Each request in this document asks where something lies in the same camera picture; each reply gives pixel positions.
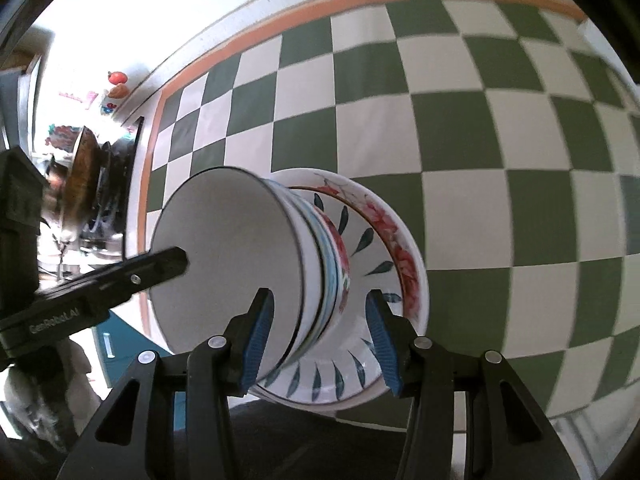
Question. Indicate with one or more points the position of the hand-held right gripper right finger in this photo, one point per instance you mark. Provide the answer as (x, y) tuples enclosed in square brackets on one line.
[(382, 345)]

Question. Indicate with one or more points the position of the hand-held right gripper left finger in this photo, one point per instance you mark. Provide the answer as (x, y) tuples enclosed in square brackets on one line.
[(257, 340)]

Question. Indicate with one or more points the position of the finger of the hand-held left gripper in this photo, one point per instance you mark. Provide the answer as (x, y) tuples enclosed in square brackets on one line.
[(140, 272)]

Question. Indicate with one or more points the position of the blue striped bowl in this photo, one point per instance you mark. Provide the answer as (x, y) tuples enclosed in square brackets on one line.
[(327, 265)]

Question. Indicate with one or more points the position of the blue leaf pattern plate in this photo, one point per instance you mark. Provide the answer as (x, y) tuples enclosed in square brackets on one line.
[(360, 240)]

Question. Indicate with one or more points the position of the person's left hand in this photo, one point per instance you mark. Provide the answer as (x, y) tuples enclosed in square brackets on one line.
[(80, 375)]

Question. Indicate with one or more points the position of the teal cabinet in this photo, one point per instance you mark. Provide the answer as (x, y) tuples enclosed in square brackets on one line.
[(120, 345)]

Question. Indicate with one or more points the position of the brown wooden bowl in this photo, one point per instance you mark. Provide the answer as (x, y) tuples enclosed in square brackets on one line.
[(85, 170)]

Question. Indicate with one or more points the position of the black dish rack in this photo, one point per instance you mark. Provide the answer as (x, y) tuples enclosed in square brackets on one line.
[(132, 185)]

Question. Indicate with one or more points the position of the orange fruit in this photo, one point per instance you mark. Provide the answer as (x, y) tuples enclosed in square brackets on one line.
[(120, 91)]

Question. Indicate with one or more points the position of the red tomato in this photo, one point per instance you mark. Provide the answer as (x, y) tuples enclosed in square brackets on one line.
[(117, 77)]

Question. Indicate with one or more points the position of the green checkered tablecloth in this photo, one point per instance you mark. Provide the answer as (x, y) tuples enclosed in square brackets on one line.
[(475, 110)]

